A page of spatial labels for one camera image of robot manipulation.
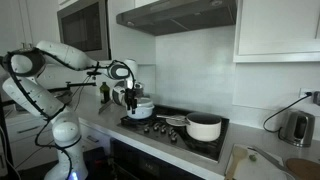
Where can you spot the wooden spatula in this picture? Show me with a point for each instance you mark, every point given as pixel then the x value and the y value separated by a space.
pixel 237 158

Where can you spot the white casserole lid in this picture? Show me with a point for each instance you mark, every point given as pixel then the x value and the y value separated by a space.
pixel 146 102

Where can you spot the steel kitchen knife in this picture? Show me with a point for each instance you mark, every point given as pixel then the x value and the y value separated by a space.
pixel 271 161

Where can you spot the small green fruit piece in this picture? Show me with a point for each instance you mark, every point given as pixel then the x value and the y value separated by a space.
pixel 253 157

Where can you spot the white wall cabinet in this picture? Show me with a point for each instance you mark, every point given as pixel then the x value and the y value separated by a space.
pixel 276 30

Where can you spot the stainless electric kettle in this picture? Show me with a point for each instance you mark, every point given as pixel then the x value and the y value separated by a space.
pixel 298 128

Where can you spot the dark green oil bottle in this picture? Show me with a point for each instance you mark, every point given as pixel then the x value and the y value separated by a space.
pixel 104 93

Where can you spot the white cutting board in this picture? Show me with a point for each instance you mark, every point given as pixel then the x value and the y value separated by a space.
pixel 260 168

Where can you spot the white base drawers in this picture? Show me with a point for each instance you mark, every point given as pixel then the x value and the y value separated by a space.
pixel 25 131

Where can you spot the round wooden board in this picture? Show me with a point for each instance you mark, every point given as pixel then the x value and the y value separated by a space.
pixel 305 169

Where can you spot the white casserole pot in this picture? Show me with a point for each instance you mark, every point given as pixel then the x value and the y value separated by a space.
pixel 144 113

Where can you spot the black built-in oven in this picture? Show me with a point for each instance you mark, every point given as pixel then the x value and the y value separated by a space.
pixel 146 165

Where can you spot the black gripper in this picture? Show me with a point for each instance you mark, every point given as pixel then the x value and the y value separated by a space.
pixel 130 95

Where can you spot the black stove knob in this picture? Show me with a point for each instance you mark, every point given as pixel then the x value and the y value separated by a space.
pixel 171 132
pixel 146 129
pixel 173 137
pixel 163 129
pixel 155 126

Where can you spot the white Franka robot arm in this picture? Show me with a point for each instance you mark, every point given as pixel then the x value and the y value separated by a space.
pixel 66 133

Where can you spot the white wall outlet with plug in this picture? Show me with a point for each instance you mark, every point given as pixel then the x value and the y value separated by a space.
pixel 311 95

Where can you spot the black gas cooktop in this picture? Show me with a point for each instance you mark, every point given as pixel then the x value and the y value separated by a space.
pixel 200 148

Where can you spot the steel range hood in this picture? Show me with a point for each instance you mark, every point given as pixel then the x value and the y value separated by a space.
pixel 180 16

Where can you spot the steel built-in microwave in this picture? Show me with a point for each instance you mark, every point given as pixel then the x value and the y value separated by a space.
pixel 83 28

